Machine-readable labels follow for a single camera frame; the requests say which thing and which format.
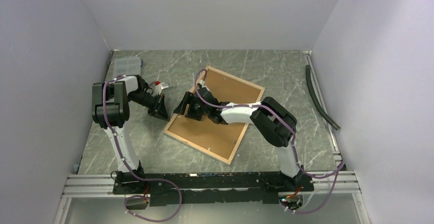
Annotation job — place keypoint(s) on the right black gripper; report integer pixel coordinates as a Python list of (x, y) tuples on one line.
[(188, 99)]

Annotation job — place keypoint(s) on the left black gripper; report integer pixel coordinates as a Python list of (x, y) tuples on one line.
[(159, 109)]

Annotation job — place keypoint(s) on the brown backing board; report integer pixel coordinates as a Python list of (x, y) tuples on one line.
[(199, 120)]

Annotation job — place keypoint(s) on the white wooden picture frame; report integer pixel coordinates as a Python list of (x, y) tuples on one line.
[(216, 140)]

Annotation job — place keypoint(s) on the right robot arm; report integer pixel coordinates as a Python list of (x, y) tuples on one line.
[(272, 120)]

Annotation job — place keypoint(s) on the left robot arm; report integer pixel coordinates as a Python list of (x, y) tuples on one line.
[(111, 111)]

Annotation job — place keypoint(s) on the clear plastic compartment box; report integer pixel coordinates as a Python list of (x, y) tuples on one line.
[(127, 66)]

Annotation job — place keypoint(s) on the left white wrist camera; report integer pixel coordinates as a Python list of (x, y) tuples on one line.
[(158, 87)]

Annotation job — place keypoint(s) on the aluminium extrusion rail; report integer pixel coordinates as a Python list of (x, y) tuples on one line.
[(101, 186)]

